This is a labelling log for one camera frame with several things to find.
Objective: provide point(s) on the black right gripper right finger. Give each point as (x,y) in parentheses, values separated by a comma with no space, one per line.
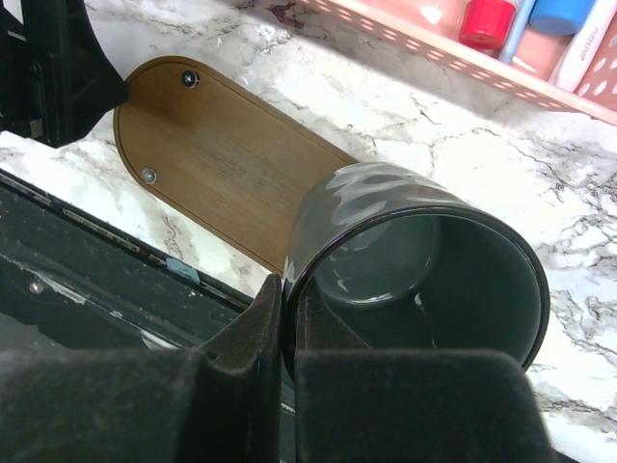
(357,404)

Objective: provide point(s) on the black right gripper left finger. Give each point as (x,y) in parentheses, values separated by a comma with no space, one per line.
(218,402)

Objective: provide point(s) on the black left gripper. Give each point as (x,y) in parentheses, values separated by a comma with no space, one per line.
(56,81)

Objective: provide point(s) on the dark green ceramic mug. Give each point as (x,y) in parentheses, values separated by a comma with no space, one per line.
(406,264)

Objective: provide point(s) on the brown oval wooden tray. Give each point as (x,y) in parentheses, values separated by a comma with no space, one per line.
(220,155)

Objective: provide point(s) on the pink perforated plastic basket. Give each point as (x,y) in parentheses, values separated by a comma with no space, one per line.
(429,29)

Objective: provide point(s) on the toothbrush in basket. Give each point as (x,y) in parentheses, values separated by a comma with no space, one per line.
(517,29)

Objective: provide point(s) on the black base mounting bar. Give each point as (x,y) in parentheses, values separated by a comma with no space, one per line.
(71,283)

